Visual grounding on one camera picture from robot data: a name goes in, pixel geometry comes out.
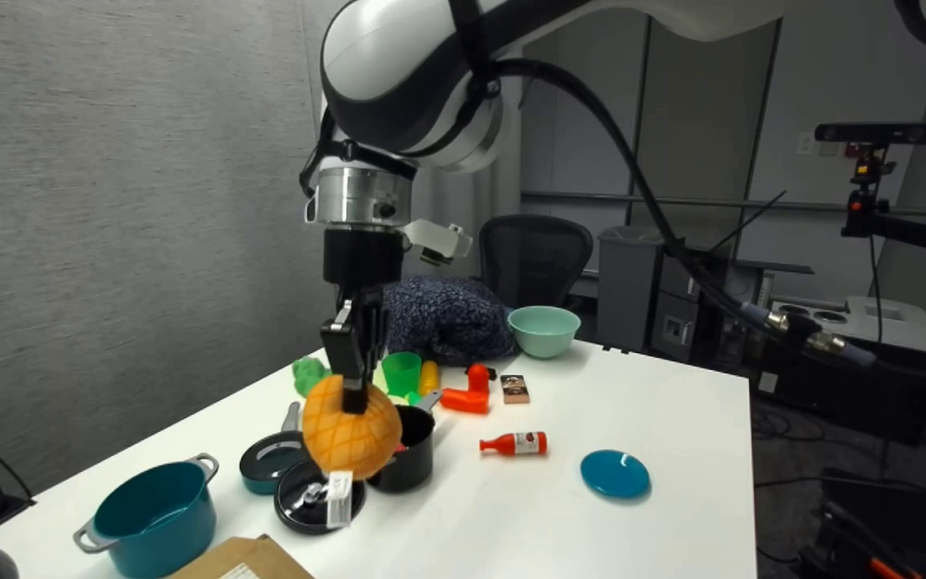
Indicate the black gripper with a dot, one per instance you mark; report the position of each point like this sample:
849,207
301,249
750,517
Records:
360,259

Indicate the orange pineapple plush toy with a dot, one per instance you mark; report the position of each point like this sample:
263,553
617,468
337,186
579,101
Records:
354,434

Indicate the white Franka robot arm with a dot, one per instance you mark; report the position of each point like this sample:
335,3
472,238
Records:
408,76

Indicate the yellow toy food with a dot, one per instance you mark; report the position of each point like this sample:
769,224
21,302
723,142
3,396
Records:
433,376

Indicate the orange red toy block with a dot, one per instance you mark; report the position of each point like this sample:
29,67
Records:
468,396

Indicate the small black pot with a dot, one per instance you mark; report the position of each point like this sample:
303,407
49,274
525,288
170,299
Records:
411,453

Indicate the red toy ketchup bottle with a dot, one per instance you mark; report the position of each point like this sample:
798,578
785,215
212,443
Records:
516,445

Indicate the large teal pot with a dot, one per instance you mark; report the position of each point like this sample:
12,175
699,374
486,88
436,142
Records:
152,523

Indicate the teal toy plate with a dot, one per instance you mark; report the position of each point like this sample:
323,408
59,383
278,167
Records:
615,475

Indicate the green plastic cup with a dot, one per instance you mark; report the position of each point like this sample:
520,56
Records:
402,374

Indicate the dark blue knit cloth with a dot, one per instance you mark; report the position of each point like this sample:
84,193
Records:
451,317

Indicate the small teal frying pan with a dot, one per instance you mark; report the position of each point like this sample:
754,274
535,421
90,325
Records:
267,460

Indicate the small brown card box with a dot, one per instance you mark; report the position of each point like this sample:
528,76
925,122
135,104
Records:
516,386

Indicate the black pan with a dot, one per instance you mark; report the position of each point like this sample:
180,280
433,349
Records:
318,503

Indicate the mint green bowl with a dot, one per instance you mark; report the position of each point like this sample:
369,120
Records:
544,329

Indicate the black office chair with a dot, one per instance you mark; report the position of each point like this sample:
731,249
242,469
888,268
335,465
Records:
539,259

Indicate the brown cardboard box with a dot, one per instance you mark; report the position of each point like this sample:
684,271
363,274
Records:
242,559

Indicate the grey drawer cabinet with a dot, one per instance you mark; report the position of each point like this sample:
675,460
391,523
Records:
643,292

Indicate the white flat device box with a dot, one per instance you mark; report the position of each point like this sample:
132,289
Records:
890,321

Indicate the black floor equipment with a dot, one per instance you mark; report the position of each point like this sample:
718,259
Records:
890,532

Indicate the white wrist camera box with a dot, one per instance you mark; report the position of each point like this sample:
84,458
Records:
437,238

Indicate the black sensor bar camera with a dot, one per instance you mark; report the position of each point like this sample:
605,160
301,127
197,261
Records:
886,133

